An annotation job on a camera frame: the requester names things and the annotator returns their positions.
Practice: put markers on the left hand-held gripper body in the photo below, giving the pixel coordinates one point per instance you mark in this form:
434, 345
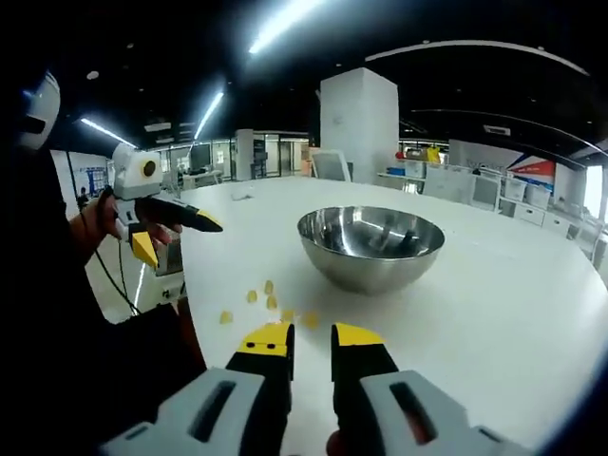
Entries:
127, 171

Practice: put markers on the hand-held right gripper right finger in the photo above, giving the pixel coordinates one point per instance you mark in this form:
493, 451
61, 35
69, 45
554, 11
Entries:
404, 413

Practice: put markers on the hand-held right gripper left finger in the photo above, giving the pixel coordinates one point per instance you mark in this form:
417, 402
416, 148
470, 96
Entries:
223, 408

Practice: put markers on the yellow chips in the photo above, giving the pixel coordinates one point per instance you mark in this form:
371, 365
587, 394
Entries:
271, 301

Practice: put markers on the stainless steel bowl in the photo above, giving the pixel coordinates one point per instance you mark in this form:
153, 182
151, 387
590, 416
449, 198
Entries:
370, 252

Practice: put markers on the person's left hand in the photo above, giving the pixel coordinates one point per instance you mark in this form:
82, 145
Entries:
95, 223

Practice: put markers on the person's right hand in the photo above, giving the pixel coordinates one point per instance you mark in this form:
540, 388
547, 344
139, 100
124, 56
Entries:
335, 446

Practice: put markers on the ceiling light strip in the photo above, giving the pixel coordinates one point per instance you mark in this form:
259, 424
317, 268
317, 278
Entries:
209, 114
107, 130
280, 26

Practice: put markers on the white crumpled tissue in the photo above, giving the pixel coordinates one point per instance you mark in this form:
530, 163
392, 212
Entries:
242, 195

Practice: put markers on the person's black clothing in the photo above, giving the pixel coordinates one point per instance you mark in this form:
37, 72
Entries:
142, 361

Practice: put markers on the white chest-worn device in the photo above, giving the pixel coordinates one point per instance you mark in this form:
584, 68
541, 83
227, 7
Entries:
40, 109

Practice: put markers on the white table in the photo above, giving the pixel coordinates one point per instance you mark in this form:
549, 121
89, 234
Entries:
475, 309

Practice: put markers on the blue storage box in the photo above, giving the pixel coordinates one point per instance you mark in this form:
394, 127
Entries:
395, 170

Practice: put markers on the small red item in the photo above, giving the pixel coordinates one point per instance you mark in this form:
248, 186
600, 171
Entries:
400, 155

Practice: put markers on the row of white storage cabinets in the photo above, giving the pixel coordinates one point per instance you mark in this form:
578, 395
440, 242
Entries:
513, 195

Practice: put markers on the yellow bag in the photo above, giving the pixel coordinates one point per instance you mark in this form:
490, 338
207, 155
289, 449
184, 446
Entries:
432, 155

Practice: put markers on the ceiling air vent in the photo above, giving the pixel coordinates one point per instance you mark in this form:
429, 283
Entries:
497, 129

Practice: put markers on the blue wall board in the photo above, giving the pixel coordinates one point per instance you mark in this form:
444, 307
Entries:
96, 180

